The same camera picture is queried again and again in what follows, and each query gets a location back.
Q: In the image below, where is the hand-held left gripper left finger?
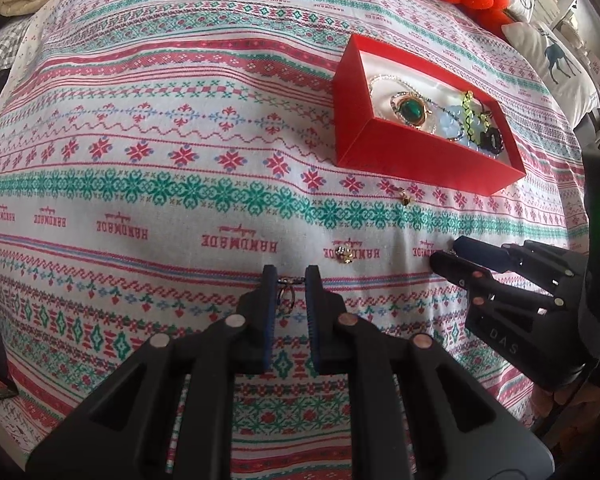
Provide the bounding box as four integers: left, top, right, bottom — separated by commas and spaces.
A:
25, 264, 286, 480

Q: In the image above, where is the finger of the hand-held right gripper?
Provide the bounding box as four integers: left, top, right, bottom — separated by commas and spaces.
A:
429, 251, 562, 312
452, 236, 587, 292

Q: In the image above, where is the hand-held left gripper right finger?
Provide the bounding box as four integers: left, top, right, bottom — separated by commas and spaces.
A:
305, 265, 556, 480

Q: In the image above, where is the thin hoop earring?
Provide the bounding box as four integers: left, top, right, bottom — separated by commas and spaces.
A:
277, 276, 308, 313

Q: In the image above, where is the red cardboard box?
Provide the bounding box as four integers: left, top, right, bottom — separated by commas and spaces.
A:
334, 34, 527, 197

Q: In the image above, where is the pale blue bead bracelet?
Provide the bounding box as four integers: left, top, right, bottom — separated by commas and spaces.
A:
432, 110, 486, 153

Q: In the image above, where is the green gem gold brooch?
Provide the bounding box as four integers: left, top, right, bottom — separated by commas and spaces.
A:
389, 91, 431, 128

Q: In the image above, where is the clear bead necklace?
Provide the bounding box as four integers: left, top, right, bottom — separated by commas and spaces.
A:
367, 74, 461, 136

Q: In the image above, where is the patterned red green blanket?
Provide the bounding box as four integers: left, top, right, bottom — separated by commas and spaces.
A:
0, 0, 588, 480

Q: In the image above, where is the deer print pillow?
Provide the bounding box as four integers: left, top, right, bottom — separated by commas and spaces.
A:
502, 22, 598, 128

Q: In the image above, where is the grey checked sheet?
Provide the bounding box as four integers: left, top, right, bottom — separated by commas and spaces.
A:
0, 25, 31, 78

